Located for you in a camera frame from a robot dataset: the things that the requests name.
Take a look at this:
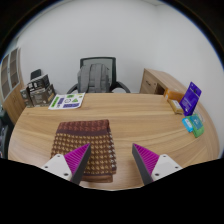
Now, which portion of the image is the orange box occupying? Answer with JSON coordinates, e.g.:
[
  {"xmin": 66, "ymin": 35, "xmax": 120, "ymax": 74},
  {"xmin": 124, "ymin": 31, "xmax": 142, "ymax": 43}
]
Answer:
[{"xmin": 163, "ymin": 88, "xmax": 185, "ymax": 103}]

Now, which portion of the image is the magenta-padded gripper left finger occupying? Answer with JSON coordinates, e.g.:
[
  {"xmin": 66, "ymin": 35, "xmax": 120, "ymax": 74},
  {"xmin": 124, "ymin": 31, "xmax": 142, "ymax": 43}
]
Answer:
[{"xmin": 40, "ymin": 143, "xmax": 92, "ymax": 185}]

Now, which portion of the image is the purple standing box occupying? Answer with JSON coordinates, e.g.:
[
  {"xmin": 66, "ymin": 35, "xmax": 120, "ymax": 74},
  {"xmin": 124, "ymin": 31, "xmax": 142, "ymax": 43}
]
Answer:
[{"xmin": 181, "ymin": 81, "xmax": 203, "ymax": 117}]

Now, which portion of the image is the black sofa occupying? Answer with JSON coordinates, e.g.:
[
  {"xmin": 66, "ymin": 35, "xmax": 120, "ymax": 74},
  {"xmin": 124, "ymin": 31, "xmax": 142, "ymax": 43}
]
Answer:
[{"xmin": 0, "ymin": 109, "xmax": 14, "ymax": 159}]

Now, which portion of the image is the white printed sheet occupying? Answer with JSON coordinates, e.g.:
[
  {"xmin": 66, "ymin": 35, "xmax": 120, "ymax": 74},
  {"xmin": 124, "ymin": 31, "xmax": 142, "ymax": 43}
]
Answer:
[{"xmin": 48, "ymin": 92, "xmax": 86, "ymax": 111}]

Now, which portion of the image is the low wooden side cabinet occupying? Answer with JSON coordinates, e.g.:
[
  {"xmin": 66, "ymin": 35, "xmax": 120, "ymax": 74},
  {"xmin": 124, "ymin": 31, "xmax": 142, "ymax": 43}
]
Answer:
[{"xmin": 139, "ymin": 68, "xmax": 188, "ymax": 98}]

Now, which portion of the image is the large dark printed box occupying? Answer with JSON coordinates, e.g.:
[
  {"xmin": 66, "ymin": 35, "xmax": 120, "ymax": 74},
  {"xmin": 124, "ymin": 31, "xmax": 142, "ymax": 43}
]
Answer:
[{"xmin": 29, "ymin": 83, "xmax": 57, "ymax": 108}]

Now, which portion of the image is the teal small box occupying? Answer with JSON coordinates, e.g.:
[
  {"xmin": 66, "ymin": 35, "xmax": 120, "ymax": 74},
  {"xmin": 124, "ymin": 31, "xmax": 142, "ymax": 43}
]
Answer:
[{"xmin": 181, "ymin": 117, "xmax": 194, "ymax": 134}]

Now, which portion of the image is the grey backpack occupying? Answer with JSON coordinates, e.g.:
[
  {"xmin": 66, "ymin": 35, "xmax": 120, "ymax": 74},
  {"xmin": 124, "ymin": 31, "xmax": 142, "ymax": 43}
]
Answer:
[{"xmin": 77, "ymin": 63, "xmax": 111, "ymax": 94}]

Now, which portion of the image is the brown patterned towel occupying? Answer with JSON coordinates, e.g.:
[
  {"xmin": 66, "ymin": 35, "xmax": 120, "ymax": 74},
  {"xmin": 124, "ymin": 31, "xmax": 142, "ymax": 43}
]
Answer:
[{"xmin": 49, "ymin": 119, "xmax": 118, "ymax": 184}]

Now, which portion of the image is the black mesh office chair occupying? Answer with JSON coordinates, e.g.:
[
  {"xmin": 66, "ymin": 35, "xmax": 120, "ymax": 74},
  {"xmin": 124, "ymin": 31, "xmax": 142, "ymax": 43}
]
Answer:
[{"xmin": 66, "ymin": 56, "xmax": 132, "ymax": 95}]

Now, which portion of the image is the flat dark printed box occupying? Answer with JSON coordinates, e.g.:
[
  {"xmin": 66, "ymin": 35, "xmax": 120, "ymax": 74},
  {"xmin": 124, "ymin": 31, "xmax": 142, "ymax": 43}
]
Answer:
[{"xmin": 26, "ymin": 73, "xmax": 51, "ymax": 94}]

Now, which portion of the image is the green small box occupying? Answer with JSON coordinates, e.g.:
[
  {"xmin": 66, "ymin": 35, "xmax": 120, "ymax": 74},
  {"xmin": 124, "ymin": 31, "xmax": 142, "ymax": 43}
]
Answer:
[{"xmin": 189, "ymin": 113, "xmax": 205, "ymax": 139}]

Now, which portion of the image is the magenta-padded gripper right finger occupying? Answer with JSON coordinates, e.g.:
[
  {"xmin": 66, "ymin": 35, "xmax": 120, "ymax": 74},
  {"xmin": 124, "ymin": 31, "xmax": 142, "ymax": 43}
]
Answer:
[{"xmin": 131, "ymin": 143, "xmax": 184, "ymax": 186}]

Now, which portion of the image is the small yellow box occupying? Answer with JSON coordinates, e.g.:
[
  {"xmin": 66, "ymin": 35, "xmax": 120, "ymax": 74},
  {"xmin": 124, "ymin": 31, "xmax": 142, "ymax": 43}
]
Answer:
[{"xmin": 168, "ymin": 99, "xmax": 184, "ymax": 115}]

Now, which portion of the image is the wooden cabinet with glass doors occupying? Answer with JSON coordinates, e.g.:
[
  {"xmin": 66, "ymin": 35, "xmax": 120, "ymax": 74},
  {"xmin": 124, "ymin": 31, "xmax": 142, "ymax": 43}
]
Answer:
[{"xmin": 0, "ymin": 47, "xmax": 26, "ymax": 125}]

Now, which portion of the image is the black visitor chair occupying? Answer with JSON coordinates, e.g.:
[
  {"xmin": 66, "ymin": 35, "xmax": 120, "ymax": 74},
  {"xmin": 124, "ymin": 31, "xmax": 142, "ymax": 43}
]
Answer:
[{"xmin": 29, "ymin": 68, "xmax": 43, "ymax": 81}]

